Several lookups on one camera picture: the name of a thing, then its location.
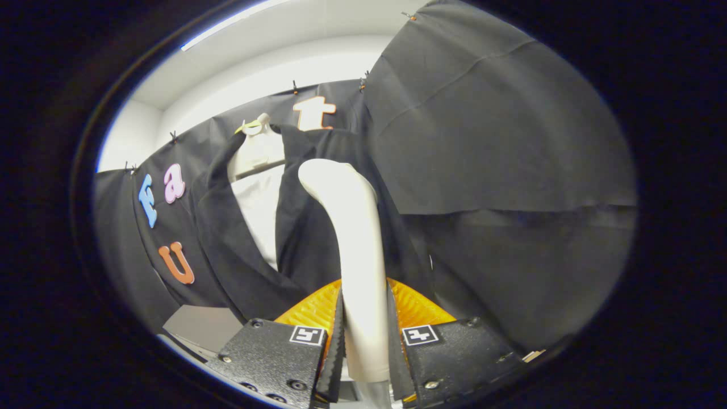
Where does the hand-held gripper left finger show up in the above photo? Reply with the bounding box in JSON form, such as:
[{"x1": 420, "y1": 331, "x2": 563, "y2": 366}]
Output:
[{"x1": 204, "y1": 278, "x2": 345, "y2": 409}]

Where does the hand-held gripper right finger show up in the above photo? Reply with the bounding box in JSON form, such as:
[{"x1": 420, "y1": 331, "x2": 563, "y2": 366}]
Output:
[{"x1": 387, "y1": 278, "x2": 524, "y2": 409}]

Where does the black jacket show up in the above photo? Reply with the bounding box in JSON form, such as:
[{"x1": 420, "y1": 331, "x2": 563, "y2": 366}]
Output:
[{"x1": 190, "y1": 122, "x2": 438, "y2": 324}]

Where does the grey drawer cabinet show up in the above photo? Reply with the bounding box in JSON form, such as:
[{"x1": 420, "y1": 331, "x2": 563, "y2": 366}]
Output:
[{"x1": 162, "y1": 305, "x2": 245, "y2": 356}]

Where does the white mannequin torso with stand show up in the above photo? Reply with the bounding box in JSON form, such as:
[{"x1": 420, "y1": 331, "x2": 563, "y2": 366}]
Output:
[{"x1": 227, "y1": 112, "x2": 287, "y2": 272}]

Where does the black backdrop cloth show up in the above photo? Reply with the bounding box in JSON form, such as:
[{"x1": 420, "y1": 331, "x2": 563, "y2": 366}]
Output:
[{"x1": 94, "y1": 0, "x2": 638, "y2": 353}]

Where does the row of backdrop clips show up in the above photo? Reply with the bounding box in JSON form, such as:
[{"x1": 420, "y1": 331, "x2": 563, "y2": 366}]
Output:
[{"x1": 122, "y1": 10, "x2": 418, "y2": 174}]

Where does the ceiling light panel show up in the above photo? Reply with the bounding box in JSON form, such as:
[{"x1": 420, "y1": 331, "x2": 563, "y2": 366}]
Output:
[{"x1": 181, "y1": 0, "x2": 290, "y2": 53}]

